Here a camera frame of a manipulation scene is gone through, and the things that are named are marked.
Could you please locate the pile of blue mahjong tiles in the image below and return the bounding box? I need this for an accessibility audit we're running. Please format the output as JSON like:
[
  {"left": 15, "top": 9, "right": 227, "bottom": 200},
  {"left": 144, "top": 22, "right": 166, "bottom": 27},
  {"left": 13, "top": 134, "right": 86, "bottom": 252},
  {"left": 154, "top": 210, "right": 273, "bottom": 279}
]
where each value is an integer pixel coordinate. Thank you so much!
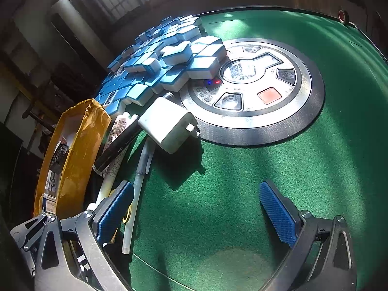
[{"left": 95, "top": 15, "right": 228, "bottom": 113}]

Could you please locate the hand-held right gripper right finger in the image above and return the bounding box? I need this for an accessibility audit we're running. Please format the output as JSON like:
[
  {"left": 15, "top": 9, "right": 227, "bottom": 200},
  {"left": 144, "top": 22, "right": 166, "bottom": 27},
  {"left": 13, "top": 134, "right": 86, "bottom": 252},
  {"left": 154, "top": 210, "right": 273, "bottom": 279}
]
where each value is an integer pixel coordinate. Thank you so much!
[{"left": 259, "top": 180, "right": 357, "bottom": 291}]

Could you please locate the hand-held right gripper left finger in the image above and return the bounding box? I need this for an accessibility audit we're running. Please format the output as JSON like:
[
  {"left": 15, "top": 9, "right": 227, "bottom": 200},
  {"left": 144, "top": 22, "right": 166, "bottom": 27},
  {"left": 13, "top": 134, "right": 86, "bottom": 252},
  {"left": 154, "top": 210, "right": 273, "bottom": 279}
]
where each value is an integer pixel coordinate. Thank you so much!
[{"left": 10, "top": 180, "right": 135, "bottom": 291}]

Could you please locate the round table control panel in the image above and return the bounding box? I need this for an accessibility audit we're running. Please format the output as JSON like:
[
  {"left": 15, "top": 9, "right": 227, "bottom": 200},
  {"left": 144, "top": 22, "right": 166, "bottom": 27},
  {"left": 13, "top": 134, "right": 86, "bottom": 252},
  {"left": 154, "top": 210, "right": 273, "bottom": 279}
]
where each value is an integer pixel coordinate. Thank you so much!
[{"left": 179, "top": 38, "right": 326, "bottom": 146}]

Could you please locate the pale white pen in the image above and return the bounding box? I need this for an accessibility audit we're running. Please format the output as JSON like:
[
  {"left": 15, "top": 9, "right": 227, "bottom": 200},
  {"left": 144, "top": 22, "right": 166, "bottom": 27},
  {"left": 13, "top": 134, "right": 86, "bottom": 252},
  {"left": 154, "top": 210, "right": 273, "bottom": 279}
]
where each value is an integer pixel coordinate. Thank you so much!
[{"left": 95, "top": 158, "right": 122, "bottom": 207}]

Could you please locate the white marker pen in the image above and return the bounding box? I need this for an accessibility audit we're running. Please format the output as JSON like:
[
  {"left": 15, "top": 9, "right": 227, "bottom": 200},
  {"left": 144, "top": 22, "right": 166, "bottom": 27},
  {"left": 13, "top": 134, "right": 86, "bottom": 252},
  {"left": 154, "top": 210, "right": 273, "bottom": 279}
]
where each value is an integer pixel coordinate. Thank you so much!
[{"left": 122, "top": 141, "right": 156, "bottom": 254}]

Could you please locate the white charger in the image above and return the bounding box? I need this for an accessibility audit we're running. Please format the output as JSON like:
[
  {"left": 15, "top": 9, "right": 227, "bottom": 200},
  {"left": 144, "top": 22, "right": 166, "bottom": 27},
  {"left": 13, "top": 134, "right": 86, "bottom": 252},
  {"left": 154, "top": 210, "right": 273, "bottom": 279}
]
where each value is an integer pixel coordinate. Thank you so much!
[{"left": 138, "top": 96, "right": 201, "bottom": 154}]

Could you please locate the black marker white print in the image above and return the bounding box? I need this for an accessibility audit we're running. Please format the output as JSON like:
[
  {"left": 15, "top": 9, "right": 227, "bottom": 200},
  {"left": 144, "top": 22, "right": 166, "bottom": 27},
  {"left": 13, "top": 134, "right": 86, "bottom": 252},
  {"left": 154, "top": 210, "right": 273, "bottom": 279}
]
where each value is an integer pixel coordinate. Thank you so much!
[{"left": 93, "top": 123, "right": 142, "bottom": 173}]

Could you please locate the blue white medicine box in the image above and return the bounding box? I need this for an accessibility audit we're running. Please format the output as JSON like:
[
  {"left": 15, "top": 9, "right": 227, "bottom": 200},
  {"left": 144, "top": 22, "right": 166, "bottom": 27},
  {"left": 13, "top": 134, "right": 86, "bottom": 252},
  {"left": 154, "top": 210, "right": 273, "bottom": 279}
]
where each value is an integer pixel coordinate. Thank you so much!
[{"left": 39, "top": 170, "right": 59, "bottom": 214}]

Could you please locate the yellow taped cardboard box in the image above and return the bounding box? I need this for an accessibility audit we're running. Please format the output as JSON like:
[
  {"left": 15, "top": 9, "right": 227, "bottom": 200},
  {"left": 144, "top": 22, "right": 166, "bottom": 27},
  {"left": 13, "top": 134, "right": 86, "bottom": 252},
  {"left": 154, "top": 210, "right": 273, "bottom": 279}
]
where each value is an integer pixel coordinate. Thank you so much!
[{"left": 33, "top": 98, "right": 112, "bottom": 219}]

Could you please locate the white round column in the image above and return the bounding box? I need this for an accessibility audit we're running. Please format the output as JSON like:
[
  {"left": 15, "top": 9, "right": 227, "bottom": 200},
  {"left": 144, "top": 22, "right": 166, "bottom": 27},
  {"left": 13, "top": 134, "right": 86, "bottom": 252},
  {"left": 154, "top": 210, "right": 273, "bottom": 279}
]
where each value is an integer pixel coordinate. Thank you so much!
[{"left": 50, "top": 0, "right": 106, "bottom": 59}]

